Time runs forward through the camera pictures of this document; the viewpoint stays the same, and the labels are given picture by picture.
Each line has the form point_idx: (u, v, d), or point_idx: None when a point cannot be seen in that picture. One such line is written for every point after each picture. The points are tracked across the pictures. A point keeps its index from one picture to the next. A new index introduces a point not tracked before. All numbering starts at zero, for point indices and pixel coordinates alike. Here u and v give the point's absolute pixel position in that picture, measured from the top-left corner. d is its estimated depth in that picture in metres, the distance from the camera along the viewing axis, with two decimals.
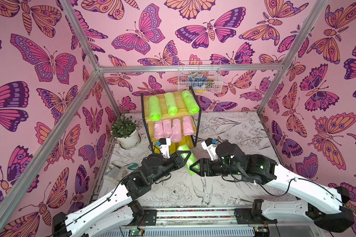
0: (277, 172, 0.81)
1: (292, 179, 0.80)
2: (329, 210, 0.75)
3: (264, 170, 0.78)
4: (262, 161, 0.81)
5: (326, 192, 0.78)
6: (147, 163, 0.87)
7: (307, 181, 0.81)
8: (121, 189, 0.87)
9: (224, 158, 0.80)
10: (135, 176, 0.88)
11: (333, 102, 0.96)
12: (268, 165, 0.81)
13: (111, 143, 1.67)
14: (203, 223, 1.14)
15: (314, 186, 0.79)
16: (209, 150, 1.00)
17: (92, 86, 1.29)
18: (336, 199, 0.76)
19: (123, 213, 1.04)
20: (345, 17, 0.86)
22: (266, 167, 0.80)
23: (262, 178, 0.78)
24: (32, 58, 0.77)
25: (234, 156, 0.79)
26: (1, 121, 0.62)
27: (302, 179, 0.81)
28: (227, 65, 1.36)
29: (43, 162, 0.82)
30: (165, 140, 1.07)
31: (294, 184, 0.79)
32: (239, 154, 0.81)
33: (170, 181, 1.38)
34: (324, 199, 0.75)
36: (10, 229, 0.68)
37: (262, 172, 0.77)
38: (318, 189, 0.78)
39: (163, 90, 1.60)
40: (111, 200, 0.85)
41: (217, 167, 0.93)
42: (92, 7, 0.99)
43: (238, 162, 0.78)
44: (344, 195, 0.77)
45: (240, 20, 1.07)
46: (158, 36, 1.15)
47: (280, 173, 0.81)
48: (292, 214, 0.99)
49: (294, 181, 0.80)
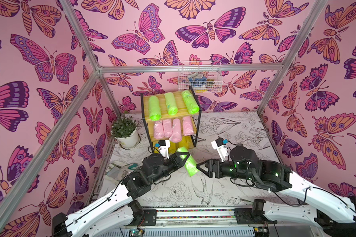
0: (292, 180, 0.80)
1: (307, 188, 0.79)
2: (342, 219, 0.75)
3: (279, 178, 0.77)
4: (276, 168, 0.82)
5: (340, 201, 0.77)
6: (149, 163, 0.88)
7: (321, 190, 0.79)
8: (121, 189, 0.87)
9: (242, 163, 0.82)
10: (135, 176, 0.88)
11: (333, 102, 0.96)
12: (283, 172, 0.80)
13: (111, 143, 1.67)
14: (203, 223, 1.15)
15: (329, 196, 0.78)
16: (219, 151, 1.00)
17: (92, 86, 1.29)
18: (350, 209, 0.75)
19: (123, 213, 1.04)
20: (345, 17, 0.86)
22: (281, 175, 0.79)
23: (276, 186, 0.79)
24: (32, 58, 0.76)
25: (251, 162, 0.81)
26: (1, 121, 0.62)
27: (317, 188, 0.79)
28: (227, 65, 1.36)
29: (44, 162, 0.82)
30: (164, 141, 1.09)
31: (309, 193, 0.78)
32: (255, 160, 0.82)
33: (170, 181, 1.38)
34: (338, 209, 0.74)
36: (10, 229, 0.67)
37: (277, 180, 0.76)
38: (332, 199, 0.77)
39: (163, 90, 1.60)
40: (112, 200, 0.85)
41: (228, 170, 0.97)
42: (92, 7, 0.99)
43: (254, 169, 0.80)
44: None
45: (240, 20, 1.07)
46: (158, 36, 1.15)
47: (295, 181, 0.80)
48: (298, 218, 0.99)
49: (310, 190, 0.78)
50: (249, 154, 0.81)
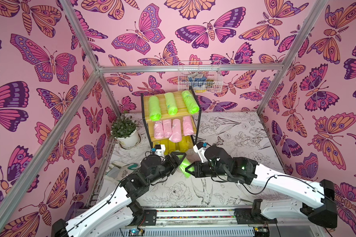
0: (258, 171, 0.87)
1: (272, 177, 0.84)
2: (313, 204, 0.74)
3: (245, 171, 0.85)
4: (244, 162, 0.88)
5: (307, 186, 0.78)
6: (147, 163, 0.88)
7: (287, 177, 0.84)
8: (120, 191, 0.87)
9: (211, 160, 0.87)
10: (133, 177, 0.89)
11: (333, 102, 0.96)
12: (250, 166, 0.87)
13: (111, 143, 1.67)
14: (203, 223, 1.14)
15: (294, 182, 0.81)
16: (199, 153, 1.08)
17: (92, 86, 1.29)
18: (318, 192, 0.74)
19: (123, 214, 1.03)
20: (345, 17, 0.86)
22: (248, 167, 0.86)
23: (244, 178, 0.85)
24: (32, 58, 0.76)
25: (220, 158, 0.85)
26: (1, 121, 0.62)
27: (283, 176, 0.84)
28: (227, 65, 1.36)
29: (43, 161, 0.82)
30: (159, 145, 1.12)
31: (273, 180, 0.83)
32: (225, 157, 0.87)
33: (170, 181, 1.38)
34: (303, 193, 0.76)
36: (10, 229, 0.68)
37: (244, 173, 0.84)
38: (298, 184, 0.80)
39: (163, 90, 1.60)
40: (111, 202, 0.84)
41: (206, 168, 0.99)
42: (92, 7, 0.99)
43: (224, 164, 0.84)
44: (328, 188, 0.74)
45: (240, 20, 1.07)
46: (158, 36, 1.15)
47: (260, 172, 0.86)
48: (289, 212, 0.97)
49: (274, 178, 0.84)
50: (218, 151, 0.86)
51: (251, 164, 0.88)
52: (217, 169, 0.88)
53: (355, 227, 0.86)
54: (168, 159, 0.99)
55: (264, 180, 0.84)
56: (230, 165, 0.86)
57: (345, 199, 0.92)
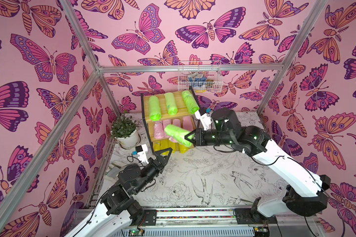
0: (269, 146, 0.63)
1: (281, 156, 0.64)
2: (305, 192, 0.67)
3: (257, 140, 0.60)
4: (254, 129, 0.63)
5: (310, 176, 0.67)
6: (123, 177, 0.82)
7: (294, 161, 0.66)
8: (100, 209, 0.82)
9: (217, 123, 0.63)
10: (113, 190, 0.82)
11: (333, 102, 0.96)
12: (262, 137, 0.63)
13: (111, 143, 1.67)
14: (203, 223, 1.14)
15: (300, 168, 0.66)
16: (202, 121, 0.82)
17: (92, 86, 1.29)
18: (317, 184, 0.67)
19: (120, 218, 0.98)
20: (345, 17, 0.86)
22: (260, 137, 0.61)
23: (251, 148, 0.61)
24: (32, 58, 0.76)
25: (229, 121, 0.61)
26: (2, 121, 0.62)
27: (291, 159, 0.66)
28: (227, 65, 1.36)
29: (44, 162, 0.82)
30: (141, 146, 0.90)
31: (281, 162, 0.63)
32: (235, 121, 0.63)
33: (170, 181, 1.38)
34: (305, 182, 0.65)
36: (10, 229, 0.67)
37: (253, 141, 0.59)
38: (303, 171, 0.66)
39: (163, 90, 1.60)
40: (92, 221, 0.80)
41: (210, 137, 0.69)
42: (92, 7, 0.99)
43: (231, 129, 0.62)
44: (326, 183, 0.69)
45: (240, 20, 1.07)
46: (158, 36, 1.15)
47: (271, 148, 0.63)
48: (277, 204, 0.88)
49: (283, 158, 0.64)
50: (229, 113, 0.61)
51: (262, 132, 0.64)
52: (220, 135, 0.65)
53: (355, 227, 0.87)
54: (151, 162, 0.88)
55: (272, 157, 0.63)
56: (238, 131, 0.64)
57: (345, 199, 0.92)
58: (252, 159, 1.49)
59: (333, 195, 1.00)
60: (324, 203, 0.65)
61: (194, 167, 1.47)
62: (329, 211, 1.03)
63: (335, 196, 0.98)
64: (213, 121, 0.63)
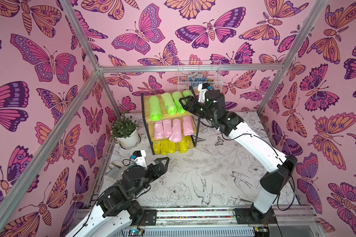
0: (240, 126, 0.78)
1: (247, 134, 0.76)
2: (268, 166, 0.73)
3: (230, 121, 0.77)
4: (233, 114, 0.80)
5: (274, 152, 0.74)
6: (128, 176, 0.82)
7: (260, 138, 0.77)
8: (97, 211, 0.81)
9: (207, 100, 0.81)
10: (110, 192, 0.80)
11: (333, 102, 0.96)
12: (237, 120, 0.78)
13: (111, 143, 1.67)
14: (203, 223, 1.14)
15: (264, 144, 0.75)
16: (200, 94, 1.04)
17: (92, 86, 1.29)
18: (279, 159, 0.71)
19: (120, 219, 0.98)
20: (345, 17, 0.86)
22: (234, 119, 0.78)
23: (225, 128, 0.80)
24: (32, 58, 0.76)
25: (216, 102, 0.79)
26: (1, 121, 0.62)
27: (257, 137, 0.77)
28: (227, 65, 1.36)
29: (43, 162, 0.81)
30: (140, 152, 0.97)
31: (246, 138, 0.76)
32: (221, 104, 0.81)
33: (170, 181, 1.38)
34: (266, 155, 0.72)
36: (10, 229, 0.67)
37: (227, 122, 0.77)
38: (266, 147, 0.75)
39: (163, 90, 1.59)
40: (88, 224, 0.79)
41: (199, 109, 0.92)
42: (92, 7, 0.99)
43: (215, 109, 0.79)
44: (290, 161, 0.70)
45: (240, 20, 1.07)
46: (158, 36, 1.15)
47: (242, 127, 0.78)
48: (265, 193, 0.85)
49: (249, 136, 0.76)
50: (218, 96, 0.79)
51: (238, 117, 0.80)
52: (207, 111, 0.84)
53: (355, 227, 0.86)
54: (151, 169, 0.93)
55: (239, 133, 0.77)
56: (221, 112, 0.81)
57: (345, 199, 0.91)
58: (252, 159, 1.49)
59: (333, 195, 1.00)
60: (282, 175, 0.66)
61: (194, 167, 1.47)
62: (330, 212, 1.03)
63: (335, 196, 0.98)
64: (205, 99, 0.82)
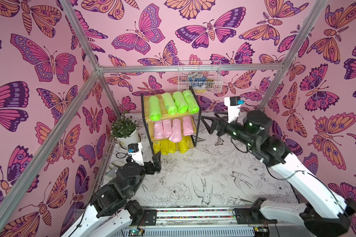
0: (289, 159, 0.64)
1: (299, 171, 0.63)
2: (325, 212, 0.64)
3: (276, 152, 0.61)
4: (279, 142, 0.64)
5: (331, 195, 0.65)
6: (122, 174, 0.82)
7: (314, 177, 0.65)
8: (90, 211, 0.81)
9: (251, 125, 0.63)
10: (104, 191, 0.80)
11: (333, 102, 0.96)
12: (283, 149, 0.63)
13: (111, 143, 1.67)
14: (203, 223, 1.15)
15: (320, 185, 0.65)
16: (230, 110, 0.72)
17: (92, 86, 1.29)
18: (339, 206, 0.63)
19: (120, 218, 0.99)
20: (345, 17, 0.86)
22: (281, 149, 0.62)
23: (270, 159, 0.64)
24: (32, 58, 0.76)
25: (263, 129, 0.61)
26: (2, 121, 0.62)
27: (310, 175, 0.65)
28: (227, 65, 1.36)
29: (44, 162, 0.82)
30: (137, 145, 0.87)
31: (300, 177, 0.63)
32: (269, 130, 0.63)
33: (170, 181, 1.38)
34: (324, 200, 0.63)
36: (10, 229, 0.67)
37: (273, 153, 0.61)
38: (323, 189, 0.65)
39: (163, 90, 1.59)
40: (82, 225, 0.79)
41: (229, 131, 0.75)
42: (92, 7, 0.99)
43: (260, 136, 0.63)
44: (352, 208, 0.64)
45: (240, 20, 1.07)
46: (158, 36, 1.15)
47: (291, 161, 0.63)
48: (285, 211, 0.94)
49: (302, 174, 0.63)
50: (267, 121, 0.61)
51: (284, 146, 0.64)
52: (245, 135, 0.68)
53: (355, 227, 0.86)
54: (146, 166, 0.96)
55: (291, 171, 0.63)
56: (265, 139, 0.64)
57: (345, 199, 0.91)
58: (252, 159, 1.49)
59: None
60: (345, 227, 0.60)
61: (194, 167, 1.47)
62: None
63: None
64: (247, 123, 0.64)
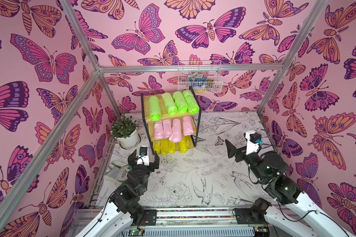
0: (300, 198, 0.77)
1: (312, 210, 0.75)
2: None
3: (288, 192, 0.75)
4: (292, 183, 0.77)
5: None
6: (133, 175, 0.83)
7: (329, 218, 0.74)
8: (111, 208, 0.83)
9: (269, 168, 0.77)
10: (121, 190, 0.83)
11: (333, 102, 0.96)
12: (294, 188, 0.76)
13: (111, 143, 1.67)
14: (203, 223, 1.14)
15: (335, 227, 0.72)
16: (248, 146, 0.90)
17: (92, 86, 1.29)
18: None
19: (120, 220, 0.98)
20: (345, 17, 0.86)
22: (292, 190, 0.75)
23: (284, 198, 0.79)
24: (32, 58, 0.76)
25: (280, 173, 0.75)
26: (1, 121, 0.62)
27: (325, 215, 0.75)
28: (227, 65, 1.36)
29: (44, 162, 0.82)
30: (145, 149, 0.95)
31: (313, 215, 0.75)
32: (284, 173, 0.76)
33: (170, 181, 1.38)
34: None
36: (10, 229, 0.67)
37: (285, 192, 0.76)
38: (338, 231, 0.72)
39: (163, 90, 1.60)
40: (103, 219, 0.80)
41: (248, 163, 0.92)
42: (92, 7, 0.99)
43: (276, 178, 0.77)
44: None
45: (240, 20, 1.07)
46: (158, 36, 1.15)
47: (302, 200, 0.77)
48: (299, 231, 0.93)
49: (315, 213, 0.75)
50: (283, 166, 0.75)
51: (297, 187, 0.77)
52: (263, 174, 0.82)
53: (355, 227, 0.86)
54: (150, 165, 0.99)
55: (304, 209, 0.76)
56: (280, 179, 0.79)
57: (345, 199, 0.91)
58: None
59: (333, 195, 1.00)
60: None
61: (194, 167, 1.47)
62: (329, 212, 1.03)
63: (335, 196, 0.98)
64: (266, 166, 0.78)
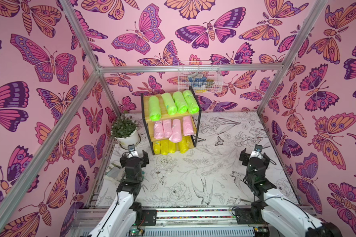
0: (271, 189, 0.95)
1: (278, 197, 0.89)
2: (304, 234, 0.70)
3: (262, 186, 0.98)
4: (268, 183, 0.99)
5: (306, 216, 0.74)
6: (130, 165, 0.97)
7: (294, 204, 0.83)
8: (122, 194, 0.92)
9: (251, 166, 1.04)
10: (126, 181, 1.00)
11: (333, 102, 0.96)
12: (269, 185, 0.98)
13: (111, 144, 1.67)
14: (203, 223, 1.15)
15: (296, 209, 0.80)
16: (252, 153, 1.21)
17: (92, 86, 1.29)
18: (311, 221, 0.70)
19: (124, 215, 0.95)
20: (345, 17, 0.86)
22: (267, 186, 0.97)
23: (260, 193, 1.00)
24: (32, 58, 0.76)
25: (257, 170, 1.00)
26: (2, 121, 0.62)
27: (289, 201, 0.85)
28: (227, 65, 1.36)
29: (44, 162, 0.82)
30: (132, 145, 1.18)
31: (277, 199, 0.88)
32: (262, 172, 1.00)
33: (170, 181, 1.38)
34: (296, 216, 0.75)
36: (10, 229, 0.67)
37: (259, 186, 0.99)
38: (298, 211, 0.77)
39: (163, 90, 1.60)
40: (121, 202, 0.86)
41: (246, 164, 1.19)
42: (92, 7, 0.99)
43: (255, 175, 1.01)
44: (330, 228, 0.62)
45: (240, 20, 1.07)
46: (158, 36, 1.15)
47: (273, 192, 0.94)
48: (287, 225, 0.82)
49: (279, 199, 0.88)
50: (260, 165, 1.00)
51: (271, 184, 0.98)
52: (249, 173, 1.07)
53: (355, 227, 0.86)
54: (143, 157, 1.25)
55: (271, 196, 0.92)
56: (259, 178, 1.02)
57: (345, 199, 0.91)
58: None
59: (333, 195, 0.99)
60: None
61: (194, 167, 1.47)
62: (329, 212, 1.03)
63: (335, 196, 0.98)
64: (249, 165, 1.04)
